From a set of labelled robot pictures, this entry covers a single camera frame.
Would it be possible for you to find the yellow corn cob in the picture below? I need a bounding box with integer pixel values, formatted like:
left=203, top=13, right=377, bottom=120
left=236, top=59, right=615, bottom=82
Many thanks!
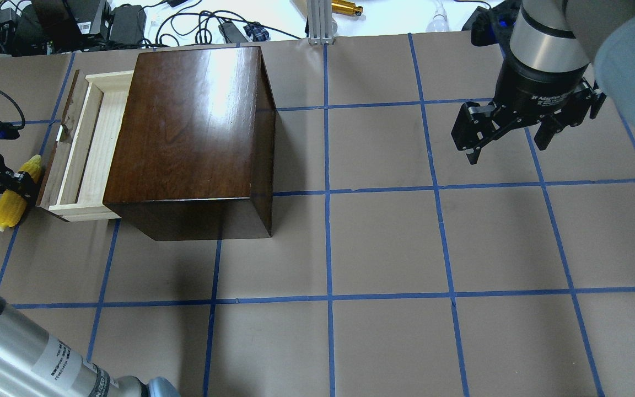
left=0, top=155, right=42, bottom=232

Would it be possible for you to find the aluminium frame post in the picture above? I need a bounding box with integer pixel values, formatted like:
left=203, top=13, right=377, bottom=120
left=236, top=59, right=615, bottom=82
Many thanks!
left=306, top=0, right=335, bottom=45

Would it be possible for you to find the dark wooden drawer cabinet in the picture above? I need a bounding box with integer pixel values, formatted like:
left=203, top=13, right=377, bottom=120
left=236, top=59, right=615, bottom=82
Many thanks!
left=103, top=47, right=276, bottom=241

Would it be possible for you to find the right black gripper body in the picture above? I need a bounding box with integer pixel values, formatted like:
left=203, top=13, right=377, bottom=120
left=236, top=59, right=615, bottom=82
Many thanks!
left=494, top=61, right=587, bottom=116

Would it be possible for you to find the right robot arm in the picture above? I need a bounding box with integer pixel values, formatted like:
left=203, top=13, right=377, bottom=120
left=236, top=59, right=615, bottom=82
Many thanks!
left=451, top=1, right=635, bottom=165

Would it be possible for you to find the wooden drawer with white handle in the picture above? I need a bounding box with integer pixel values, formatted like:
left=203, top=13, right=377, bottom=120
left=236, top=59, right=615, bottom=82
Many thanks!
left=36, top=70, right=134, bottom=222

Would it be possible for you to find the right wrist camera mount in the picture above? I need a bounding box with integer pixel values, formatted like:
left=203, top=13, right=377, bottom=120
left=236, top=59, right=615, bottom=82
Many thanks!
left=461, top=1, right=522, bottom=47

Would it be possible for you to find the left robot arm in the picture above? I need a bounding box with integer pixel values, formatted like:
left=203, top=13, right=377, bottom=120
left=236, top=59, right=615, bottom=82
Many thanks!
left=0, top=296, right=179, bottom=396

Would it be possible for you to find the black power adapter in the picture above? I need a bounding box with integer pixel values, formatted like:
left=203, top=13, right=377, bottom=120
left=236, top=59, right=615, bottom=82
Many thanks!
left=109, top=4, right=146, bottom=45

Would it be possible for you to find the brass cylinder tool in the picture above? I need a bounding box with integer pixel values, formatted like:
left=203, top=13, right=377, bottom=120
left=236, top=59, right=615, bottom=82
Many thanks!
left=331, top=0, right=364, bottom=17

